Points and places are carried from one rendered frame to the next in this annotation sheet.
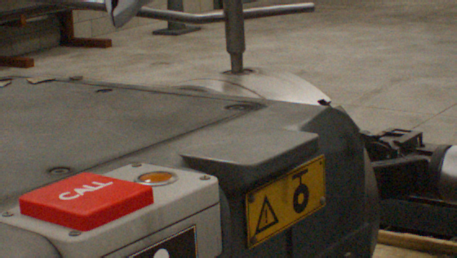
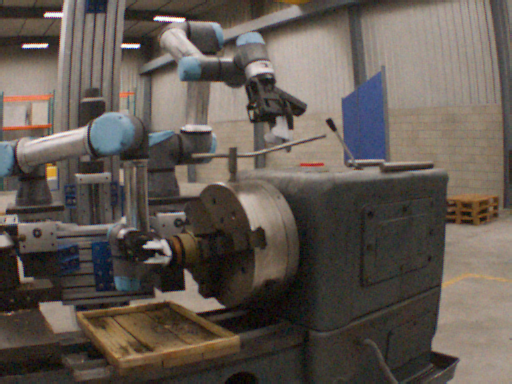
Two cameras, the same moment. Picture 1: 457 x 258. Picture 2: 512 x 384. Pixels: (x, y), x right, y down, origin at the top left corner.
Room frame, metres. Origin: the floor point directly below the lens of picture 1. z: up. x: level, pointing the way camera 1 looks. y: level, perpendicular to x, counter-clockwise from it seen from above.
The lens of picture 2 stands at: (2.19, 0.42, 1.31)
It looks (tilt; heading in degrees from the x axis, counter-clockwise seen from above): 5 degrees down; 198
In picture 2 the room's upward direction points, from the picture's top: 1 degrees counter-clockwise
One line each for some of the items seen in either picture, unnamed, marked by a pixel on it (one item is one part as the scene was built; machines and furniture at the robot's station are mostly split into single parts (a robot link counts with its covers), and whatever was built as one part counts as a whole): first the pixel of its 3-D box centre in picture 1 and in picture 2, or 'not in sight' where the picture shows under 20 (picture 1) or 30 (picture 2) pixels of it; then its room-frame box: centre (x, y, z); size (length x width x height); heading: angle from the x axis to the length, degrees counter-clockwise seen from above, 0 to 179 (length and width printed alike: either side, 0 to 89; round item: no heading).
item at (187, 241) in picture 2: not in sight; (184, 251); (1.12, -0.10, 1.08); 0.09 x 0.09 x 0.09; 52
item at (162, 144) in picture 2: not in sight; (160, 149); (0.59, -0.44, 1.33); 0.13 x 0.12 x 0.14; 133
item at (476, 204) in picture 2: not in sight; (471, 208); (-6.98, 1.77, 0.22); 1.25 x 0.86 x 0.44; 146
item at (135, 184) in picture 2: not in sight; (136, 196); (0.89, -0.37, 1.19); 0.12 x 0.11 x 0.49; 99
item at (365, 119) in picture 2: not in sight; (361, 157); (-5.81, -0.34, 1.18); 4.12 x 0.80 x 2.35; 15
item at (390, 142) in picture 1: (409, 165); (138, 246); (1.12, -0.23, 1.08); 0.12 x 0.09 x 0.08; 51
